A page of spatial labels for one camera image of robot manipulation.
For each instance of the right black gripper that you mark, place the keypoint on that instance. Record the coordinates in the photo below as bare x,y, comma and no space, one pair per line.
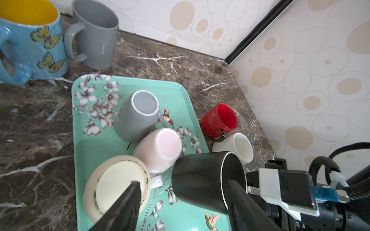
354,216

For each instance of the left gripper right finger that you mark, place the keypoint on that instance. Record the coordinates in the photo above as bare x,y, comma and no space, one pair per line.
244,213

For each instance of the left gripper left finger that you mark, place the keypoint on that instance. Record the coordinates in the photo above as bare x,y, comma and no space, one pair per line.
123,214

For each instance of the black mug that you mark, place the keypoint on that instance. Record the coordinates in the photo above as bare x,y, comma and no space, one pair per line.
201,179

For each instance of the large white mug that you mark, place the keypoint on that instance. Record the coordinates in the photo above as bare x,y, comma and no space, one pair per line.
237,143

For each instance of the red mug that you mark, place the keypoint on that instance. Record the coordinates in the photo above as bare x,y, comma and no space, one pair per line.
218,122

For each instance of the tall dark grey mug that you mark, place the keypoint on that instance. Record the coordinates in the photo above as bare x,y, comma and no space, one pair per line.
92,38

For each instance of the blue butterfly mug yellow inside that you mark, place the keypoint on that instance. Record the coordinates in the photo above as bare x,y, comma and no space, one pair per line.
32,39

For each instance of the cream beige mug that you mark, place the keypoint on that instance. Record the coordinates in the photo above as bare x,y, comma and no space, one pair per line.
108,182

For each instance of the pale pink mug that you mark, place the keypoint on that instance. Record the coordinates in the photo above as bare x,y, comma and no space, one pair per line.
159,150

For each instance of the small light grey mug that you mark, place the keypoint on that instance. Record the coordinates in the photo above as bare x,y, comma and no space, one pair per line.
137,116

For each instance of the mint green floral tray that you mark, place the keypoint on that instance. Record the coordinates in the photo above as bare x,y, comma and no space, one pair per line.
96,100

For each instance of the right black frame post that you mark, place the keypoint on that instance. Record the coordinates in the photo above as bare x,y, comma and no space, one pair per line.
278,8

